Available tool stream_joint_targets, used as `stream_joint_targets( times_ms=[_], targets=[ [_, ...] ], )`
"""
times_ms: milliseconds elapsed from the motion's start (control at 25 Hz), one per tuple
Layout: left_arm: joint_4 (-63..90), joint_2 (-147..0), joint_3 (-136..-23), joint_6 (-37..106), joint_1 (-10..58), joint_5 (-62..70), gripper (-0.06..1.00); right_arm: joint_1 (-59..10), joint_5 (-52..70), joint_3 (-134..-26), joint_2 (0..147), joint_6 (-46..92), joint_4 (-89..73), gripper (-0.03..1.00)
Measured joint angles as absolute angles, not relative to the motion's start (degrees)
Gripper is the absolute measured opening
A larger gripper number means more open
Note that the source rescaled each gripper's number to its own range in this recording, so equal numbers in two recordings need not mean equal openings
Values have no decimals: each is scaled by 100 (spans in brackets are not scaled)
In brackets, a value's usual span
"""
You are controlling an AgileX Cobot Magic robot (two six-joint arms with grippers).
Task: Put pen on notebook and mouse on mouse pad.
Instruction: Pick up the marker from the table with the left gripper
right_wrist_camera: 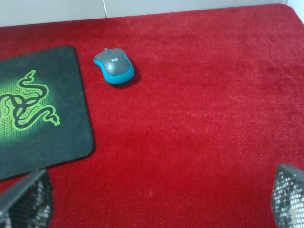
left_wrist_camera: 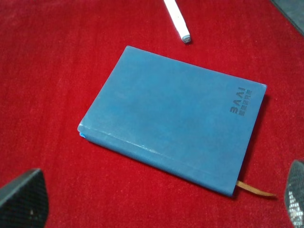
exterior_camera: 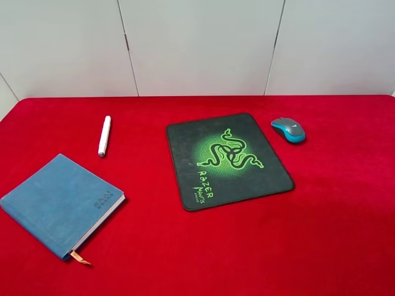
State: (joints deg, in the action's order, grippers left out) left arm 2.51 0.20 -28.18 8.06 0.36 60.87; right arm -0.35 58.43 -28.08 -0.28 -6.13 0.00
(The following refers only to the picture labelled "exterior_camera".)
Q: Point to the white pen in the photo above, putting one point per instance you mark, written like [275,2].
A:
[104,136]

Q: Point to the red velvet tablecloth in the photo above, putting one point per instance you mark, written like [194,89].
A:
[332,235]

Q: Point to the grey blue computer mouse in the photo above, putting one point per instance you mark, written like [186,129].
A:
[289,129]

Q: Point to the blue hardcover notebook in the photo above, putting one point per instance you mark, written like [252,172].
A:
[61,205]

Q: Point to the black green Razer mousepad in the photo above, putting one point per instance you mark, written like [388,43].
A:
[224,160]

